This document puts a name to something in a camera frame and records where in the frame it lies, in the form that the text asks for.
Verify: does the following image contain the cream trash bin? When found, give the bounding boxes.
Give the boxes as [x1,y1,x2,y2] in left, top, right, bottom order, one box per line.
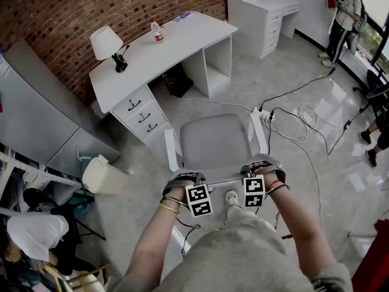
[81,154,130,194]

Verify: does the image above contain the blue white packet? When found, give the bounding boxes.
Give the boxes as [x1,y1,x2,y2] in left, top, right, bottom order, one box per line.
[173,12,195,23]

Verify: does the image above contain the person's beige trousers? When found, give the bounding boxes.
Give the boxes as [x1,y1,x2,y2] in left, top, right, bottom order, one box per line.
[224,206,262,234]

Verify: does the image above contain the white shade table lamp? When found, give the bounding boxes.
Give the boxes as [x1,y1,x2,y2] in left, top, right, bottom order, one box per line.
[90,25,130,74]

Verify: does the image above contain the red string bracelet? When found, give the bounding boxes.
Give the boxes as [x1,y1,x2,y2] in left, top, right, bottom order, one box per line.
[266,179,290,196]

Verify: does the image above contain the light wooden stool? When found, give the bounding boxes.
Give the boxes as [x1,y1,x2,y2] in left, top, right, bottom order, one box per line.
[39,263,110,292]

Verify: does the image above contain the person's white shoe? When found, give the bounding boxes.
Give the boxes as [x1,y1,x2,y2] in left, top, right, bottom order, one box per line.
[224,190,244,221]

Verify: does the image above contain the person's left hand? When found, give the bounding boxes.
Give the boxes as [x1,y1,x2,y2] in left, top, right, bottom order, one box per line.
[162,171,205,199]

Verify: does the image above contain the white desk with drawers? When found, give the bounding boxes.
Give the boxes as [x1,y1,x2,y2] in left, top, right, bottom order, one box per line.
[89,10,239,142]

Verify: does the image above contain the black basket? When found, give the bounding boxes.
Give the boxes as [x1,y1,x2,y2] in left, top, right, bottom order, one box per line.
[164,64,195,99]

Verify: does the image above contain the red label plastic bottle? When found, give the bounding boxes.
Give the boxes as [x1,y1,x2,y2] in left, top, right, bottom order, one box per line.
[150,18,165,44]

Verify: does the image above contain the red cabinet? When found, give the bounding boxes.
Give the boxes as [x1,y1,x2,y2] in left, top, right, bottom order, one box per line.
[352,219,389,292]

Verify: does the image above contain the person's right forearm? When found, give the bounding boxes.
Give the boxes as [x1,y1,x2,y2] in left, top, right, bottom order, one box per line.
[266,184,335,282]

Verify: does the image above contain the person's right hand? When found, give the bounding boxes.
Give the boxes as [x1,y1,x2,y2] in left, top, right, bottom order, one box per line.
[240,160,287,193]

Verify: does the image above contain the thin white cable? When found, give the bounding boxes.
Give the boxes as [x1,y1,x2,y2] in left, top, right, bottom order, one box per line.
[182,97,256,112]

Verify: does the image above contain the white metal shelf rack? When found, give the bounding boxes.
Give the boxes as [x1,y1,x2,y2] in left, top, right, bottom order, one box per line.
[0,143,83,215]

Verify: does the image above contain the black floor cable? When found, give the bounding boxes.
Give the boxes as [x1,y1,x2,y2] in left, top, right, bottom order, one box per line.
[258,67,337,113]
[270,106,370,156]

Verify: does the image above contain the white grey chair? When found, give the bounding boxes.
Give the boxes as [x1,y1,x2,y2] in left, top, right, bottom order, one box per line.
[164,113,282,191]

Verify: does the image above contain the grey refrigerator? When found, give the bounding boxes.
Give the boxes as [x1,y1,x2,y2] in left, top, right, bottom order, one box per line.
[0,40,122,176]

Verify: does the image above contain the person's left forearm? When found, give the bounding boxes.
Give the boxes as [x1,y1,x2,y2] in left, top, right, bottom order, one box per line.
[121,198,189,288]

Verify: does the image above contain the white power strip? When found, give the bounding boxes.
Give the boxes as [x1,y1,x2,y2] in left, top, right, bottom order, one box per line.
[252,106,276,122]

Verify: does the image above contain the black bracelet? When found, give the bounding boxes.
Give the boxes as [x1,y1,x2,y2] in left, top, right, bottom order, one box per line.
[160,195,190,206]

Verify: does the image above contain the black office chair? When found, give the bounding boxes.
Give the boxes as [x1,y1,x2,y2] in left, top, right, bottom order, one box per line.
[352,68,389,124]

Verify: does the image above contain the white coiled cable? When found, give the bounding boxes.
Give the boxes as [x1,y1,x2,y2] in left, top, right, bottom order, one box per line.
[270,103,350,144]

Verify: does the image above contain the teal folding stool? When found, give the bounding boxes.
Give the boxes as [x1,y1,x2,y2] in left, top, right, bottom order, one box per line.
[72,144,95,206]

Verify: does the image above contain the white bookcase desk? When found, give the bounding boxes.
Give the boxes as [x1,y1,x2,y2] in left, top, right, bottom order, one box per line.
[226,0,301,60]

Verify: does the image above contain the person's torso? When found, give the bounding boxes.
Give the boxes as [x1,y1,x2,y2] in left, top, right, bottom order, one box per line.
[112,220,353,292]

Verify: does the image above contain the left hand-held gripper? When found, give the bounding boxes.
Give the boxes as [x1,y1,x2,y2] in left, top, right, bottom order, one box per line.
[185,178,213,218]

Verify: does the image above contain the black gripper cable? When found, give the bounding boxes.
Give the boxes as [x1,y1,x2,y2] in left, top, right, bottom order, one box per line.
[176,217,201,257]

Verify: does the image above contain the gold bracelet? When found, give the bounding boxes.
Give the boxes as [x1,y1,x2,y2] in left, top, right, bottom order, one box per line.
[159,203,181,215]

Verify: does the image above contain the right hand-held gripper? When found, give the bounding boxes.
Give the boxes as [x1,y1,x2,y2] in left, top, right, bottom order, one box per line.
[243,175,266,209]

